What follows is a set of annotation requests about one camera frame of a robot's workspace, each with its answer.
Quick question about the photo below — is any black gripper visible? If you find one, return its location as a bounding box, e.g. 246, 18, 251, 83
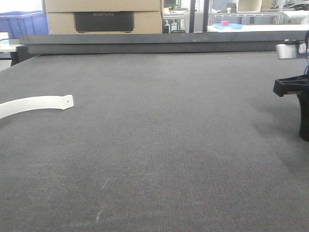
273, 74, 309, 141

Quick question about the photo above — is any white curved PVC pipe piece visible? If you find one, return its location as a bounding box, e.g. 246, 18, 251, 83
0, 95, 74, 119

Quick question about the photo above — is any blue plastic bin far left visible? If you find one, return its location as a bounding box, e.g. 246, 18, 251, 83
0, 11, 49, 39

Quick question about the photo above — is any dark foam board stack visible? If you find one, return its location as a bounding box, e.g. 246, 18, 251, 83
19, 30, 306, 55

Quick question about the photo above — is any blue tray on far table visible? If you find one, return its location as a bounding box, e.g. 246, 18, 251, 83
213, 23, 243, 30

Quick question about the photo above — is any pink block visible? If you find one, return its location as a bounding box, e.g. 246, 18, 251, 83
220, 20, 229, 27

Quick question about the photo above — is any large cardboard box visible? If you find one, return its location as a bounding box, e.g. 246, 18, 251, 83
43, 0, 163, 34

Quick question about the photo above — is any black vertical post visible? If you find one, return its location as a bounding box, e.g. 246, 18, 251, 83
189, 0, 196, 33

